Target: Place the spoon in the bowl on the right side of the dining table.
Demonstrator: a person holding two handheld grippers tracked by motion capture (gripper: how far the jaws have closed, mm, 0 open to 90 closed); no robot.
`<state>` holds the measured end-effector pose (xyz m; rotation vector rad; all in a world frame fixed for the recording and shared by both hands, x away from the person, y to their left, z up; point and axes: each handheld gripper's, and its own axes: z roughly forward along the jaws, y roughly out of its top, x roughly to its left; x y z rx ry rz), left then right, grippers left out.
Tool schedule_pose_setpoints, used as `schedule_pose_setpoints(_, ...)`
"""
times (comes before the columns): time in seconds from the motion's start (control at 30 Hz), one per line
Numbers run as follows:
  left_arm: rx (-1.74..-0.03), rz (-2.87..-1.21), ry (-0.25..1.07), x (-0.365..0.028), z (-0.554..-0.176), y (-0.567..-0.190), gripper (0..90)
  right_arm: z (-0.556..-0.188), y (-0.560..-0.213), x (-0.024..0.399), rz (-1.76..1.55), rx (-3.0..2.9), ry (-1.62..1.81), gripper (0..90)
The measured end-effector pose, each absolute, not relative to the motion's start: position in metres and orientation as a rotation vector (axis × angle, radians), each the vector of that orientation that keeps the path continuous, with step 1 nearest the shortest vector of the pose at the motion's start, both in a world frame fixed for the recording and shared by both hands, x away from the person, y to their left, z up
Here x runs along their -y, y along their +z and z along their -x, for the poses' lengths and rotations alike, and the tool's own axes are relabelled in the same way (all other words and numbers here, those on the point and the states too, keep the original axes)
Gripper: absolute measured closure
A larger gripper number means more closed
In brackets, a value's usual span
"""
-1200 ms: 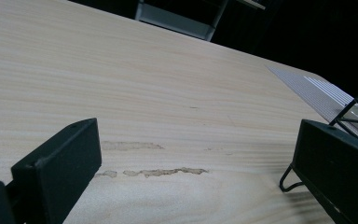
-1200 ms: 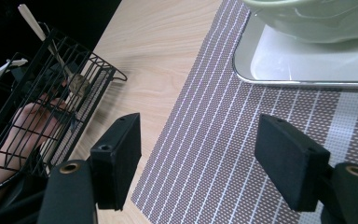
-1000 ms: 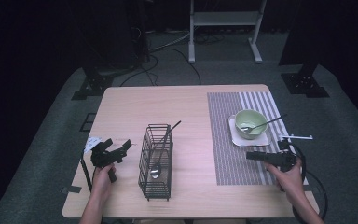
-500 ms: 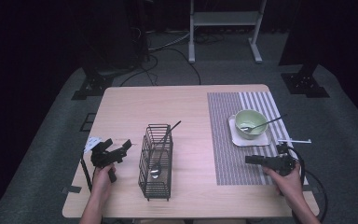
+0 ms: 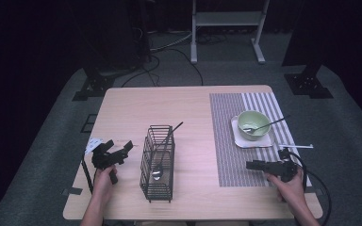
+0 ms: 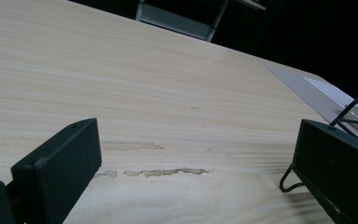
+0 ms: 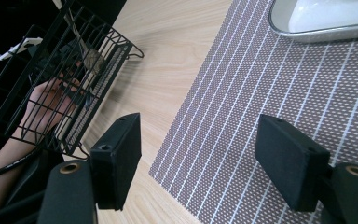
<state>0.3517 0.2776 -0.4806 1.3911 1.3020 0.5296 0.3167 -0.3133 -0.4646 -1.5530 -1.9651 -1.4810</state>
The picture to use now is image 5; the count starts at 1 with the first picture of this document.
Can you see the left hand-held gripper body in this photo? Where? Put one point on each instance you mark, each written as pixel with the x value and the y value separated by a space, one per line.
pixel 106 160

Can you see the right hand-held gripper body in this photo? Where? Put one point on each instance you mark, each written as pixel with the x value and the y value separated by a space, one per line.
pixel 283 168

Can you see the light green bowl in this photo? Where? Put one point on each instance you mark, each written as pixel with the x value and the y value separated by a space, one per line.
pixel 257 117

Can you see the person's right hand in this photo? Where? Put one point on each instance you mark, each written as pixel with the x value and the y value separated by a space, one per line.
pixel 290 190

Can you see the person's left hand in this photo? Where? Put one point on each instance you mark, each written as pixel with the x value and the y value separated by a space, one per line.
pixel 103 186

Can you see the white square plate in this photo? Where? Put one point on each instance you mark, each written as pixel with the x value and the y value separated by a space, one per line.
pixel 254 144

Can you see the black tape square mark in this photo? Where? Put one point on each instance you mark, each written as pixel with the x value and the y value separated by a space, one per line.
pixel 85 123

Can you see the grey tape strip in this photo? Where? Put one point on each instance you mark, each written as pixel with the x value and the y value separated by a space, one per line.
pixel 72 190
pixel 314 190

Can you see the grey striped placemat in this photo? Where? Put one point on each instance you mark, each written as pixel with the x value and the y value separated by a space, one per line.
pixel 226 125

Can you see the black stand base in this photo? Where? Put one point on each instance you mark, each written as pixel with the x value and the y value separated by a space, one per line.
pixel 95 84
pixel 308 84

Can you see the dark equipment cabinet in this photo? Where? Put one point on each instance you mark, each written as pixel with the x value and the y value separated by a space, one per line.
pixel 122 37

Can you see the white metal stand frame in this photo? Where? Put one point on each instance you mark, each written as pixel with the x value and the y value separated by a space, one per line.
pixel 229 18

